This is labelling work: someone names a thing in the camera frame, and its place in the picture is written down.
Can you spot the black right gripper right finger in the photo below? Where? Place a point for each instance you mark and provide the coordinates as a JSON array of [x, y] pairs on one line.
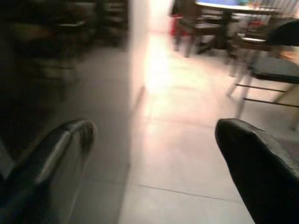
[[261, 168]]

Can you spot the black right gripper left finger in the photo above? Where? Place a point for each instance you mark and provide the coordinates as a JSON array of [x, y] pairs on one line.
[[46, 168]]

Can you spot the white fridge door panel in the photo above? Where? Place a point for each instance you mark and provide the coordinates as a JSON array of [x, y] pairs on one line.
[[137, 25]]

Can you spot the black padded chair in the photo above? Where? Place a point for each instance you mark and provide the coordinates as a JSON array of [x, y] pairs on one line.
[[275, 67]]

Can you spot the dark wooden dining chair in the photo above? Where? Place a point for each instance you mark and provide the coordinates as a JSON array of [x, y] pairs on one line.
[[198, 29], [247, 44]]

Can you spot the round white dining table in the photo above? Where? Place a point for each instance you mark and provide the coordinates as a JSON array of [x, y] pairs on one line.
[[233, 8]]

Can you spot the blue mesh food cover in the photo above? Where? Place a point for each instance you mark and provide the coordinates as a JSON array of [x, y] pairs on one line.
[[217, 2]]

